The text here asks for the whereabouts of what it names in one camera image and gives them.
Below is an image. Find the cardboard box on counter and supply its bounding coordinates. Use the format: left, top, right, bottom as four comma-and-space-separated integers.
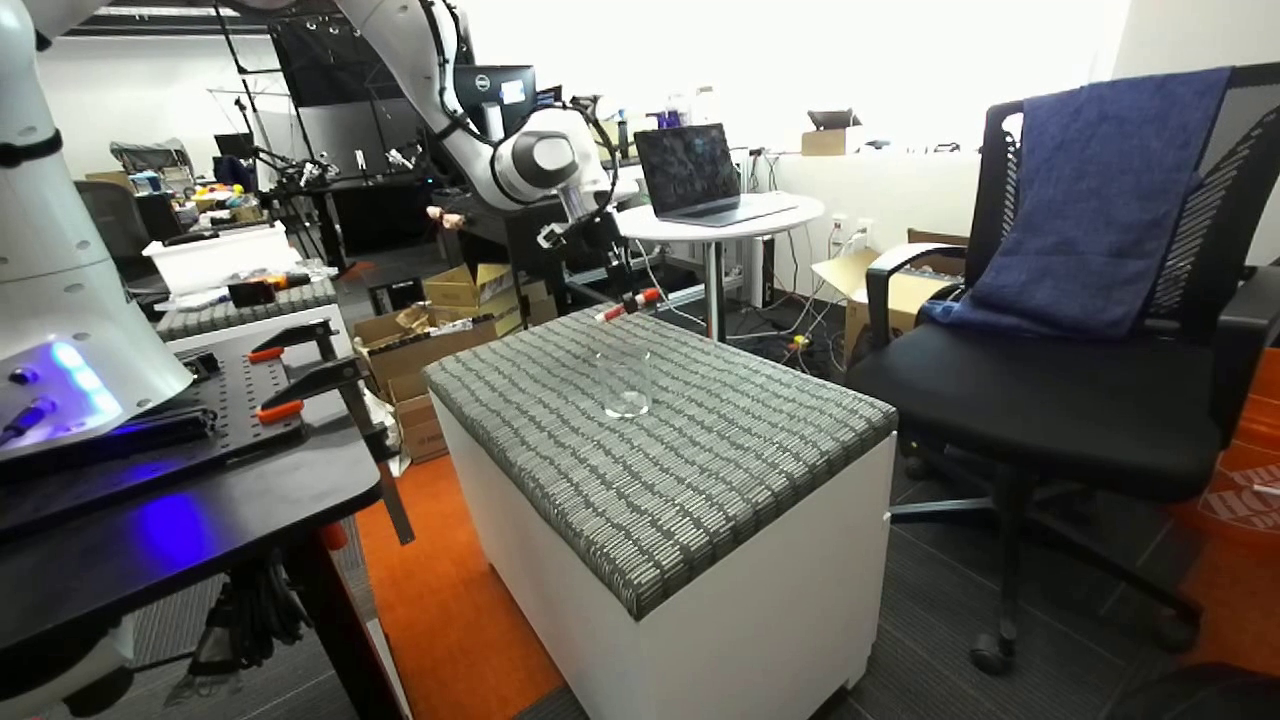
794, 106, 868, 161

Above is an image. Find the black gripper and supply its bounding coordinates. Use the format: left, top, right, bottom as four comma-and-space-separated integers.
530, 200, 664, 311

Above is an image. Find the open flat cardboard box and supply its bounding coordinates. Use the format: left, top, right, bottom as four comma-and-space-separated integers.
809, 241, 959, 369

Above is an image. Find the black clamp with orange handle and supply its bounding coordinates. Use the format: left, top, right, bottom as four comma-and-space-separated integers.
244, 315, 353, 371

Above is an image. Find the black and orange tool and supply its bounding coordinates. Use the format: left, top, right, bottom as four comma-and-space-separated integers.
220, 263, 321, 311

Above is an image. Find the black robot desk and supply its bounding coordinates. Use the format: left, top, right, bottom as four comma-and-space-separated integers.
0, 299, 390, 720

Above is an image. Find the clear glass cup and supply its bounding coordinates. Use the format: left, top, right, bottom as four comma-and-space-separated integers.
586, 331, 666, 429

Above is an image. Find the small cardboard box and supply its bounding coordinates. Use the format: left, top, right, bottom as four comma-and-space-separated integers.
425, 260, 558, 336

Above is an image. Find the large printed cardboard box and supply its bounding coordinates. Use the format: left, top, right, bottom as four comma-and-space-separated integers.
347, 308, 536, 462

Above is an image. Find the grey open laptop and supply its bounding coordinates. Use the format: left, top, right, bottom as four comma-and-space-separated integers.
629, 121, 809, 228

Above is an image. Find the dark blue cloth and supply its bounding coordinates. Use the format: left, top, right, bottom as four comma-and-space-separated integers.
923, 63, 1235, 342

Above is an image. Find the grey woven mat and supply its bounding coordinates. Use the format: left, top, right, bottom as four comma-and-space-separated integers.
157, 276, 343, 342

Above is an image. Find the black office chair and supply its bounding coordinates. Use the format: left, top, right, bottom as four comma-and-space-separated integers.
842, 54, 1280, 675

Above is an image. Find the white marker with red cap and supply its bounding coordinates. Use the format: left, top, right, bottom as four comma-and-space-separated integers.
590, 283, 666, 328

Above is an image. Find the round white table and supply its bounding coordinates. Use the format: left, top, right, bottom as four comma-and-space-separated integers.
610, 187, 830, 348

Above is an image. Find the white sheet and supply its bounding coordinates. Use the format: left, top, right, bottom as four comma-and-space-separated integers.
141, 219, 313, 304

